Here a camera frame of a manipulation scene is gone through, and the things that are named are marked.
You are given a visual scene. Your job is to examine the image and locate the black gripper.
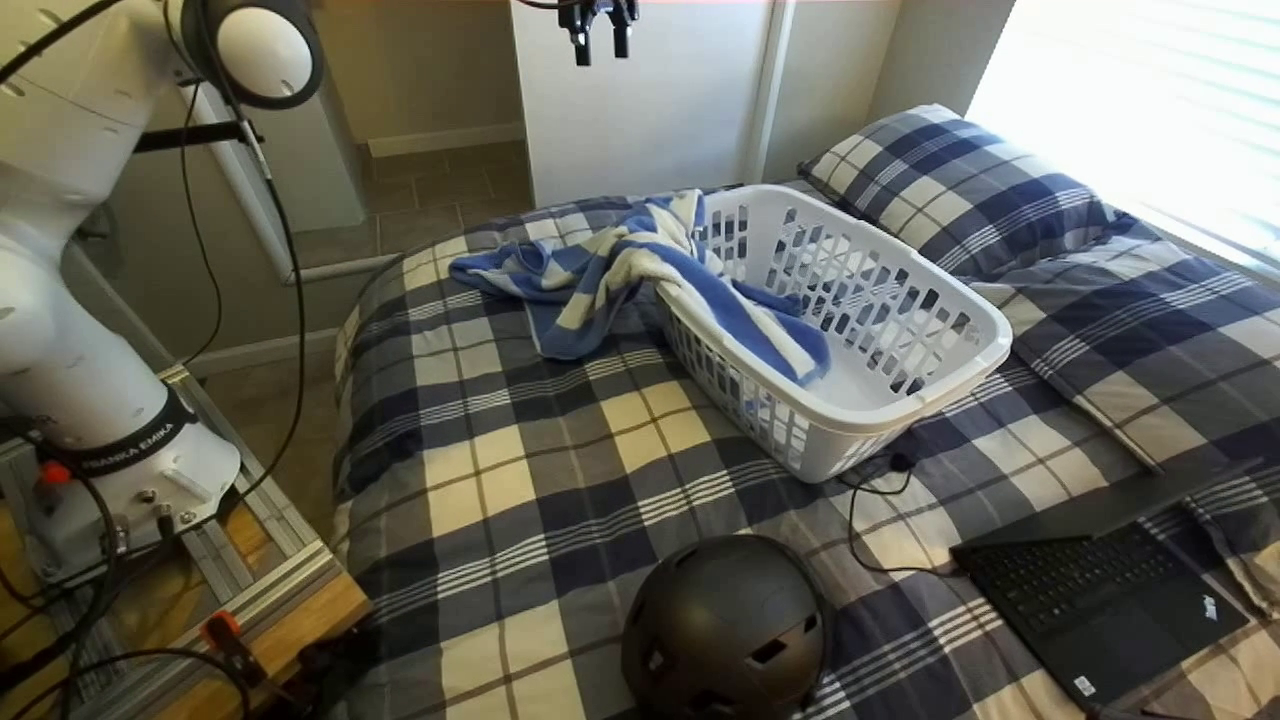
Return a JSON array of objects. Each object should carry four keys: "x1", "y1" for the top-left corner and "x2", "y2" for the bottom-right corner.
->
[{"x1": 556, "y1": 0, "x2": 638, "y2": 67}]

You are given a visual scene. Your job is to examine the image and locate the blue white striped towel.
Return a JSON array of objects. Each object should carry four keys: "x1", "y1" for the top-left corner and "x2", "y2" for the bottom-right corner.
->
[{"x1": 446, "y1": 190, "x2": 833, "y2": 384}]

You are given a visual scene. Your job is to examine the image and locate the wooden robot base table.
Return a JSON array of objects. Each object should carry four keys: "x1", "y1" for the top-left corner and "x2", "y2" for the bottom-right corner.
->
[{"x1": 0, "y1": 370, "x2": 376, "y2": 720}]

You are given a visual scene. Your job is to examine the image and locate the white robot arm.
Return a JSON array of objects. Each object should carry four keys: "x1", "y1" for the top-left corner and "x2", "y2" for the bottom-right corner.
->
[{"x1": 0, "y1": 0, "x2": 320, "y2": 574}]

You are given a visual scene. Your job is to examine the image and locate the white plastic laundry basket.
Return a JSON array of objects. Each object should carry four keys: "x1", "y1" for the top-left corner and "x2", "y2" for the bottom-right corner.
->
[{"x1": 647, "y1": 182, "x2": 1011, "y2": 483}]

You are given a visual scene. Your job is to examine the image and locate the plaid pillow near window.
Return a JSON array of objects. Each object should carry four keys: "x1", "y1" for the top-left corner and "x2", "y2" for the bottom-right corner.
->
[{"x1": 798, "y1": 104, "x2": 1139, "y2": 275}]

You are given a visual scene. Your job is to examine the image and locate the plaid bed comforter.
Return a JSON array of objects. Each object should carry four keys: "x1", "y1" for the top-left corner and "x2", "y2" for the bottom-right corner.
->
[{"x1": 334, "y1": 245, "x2": 1280, "y2": 720}]

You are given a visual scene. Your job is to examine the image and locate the white window blinds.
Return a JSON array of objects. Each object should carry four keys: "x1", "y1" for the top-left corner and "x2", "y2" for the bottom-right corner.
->
[{"x1": 966, "y1": 0, "x2": 1280, "y2": 267}]

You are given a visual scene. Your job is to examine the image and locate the black bicycle helmet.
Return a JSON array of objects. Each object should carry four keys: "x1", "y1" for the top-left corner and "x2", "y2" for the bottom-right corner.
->
[{"x1": 621, "y1": 534, "x2": 828, "y2": 720}]

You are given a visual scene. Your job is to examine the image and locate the black laptop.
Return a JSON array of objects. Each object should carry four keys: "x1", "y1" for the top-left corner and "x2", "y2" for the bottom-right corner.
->
[{"x1": 950, "y1": 504, "x2": 1247, "y2": 712}]

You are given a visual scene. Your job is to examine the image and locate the black laptop cable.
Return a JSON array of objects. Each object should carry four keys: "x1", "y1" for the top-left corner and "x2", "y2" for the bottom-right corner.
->
[{"x1": 839, "y1": 450, "x2": 955, "y2": 580}]

